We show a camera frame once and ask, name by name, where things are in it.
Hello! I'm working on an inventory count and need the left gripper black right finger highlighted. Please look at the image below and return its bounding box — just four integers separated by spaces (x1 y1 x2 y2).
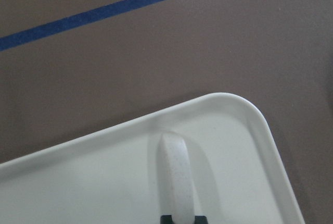
194 216 208 224

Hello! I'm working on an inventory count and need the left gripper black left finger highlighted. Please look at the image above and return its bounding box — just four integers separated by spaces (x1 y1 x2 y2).
160 215 172 224

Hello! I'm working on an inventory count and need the white ceramic spoon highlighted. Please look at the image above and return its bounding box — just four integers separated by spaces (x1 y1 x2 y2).
157 132 195 223

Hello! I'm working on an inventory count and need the white bear serving tray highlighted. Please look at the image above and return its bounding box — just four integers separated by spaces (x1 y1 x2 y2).
1 93 304 223

